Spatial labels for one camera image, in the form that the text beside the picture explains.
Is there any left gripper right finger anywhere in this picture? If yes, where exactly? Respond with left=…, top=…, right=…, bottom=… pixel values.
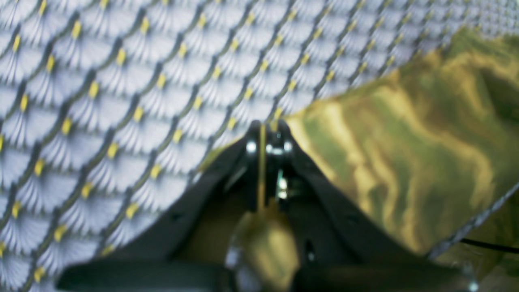
left=264, top=122, right=478, bottom=292

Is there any camouflage T-shirt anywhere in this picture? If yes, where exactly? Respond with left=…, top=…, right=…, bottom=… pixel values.
left=199, top=26, right=519, bottom=292

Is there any purple fan-pattern table cloth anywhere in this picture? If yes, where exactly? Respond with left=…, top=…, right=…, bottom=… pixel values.
left=0, top=0, right=518, bottom=292

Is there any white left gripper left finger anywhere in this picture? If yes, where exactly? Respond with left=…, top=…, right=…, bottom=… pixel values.
left=57, top=122, right=262, bottom=292

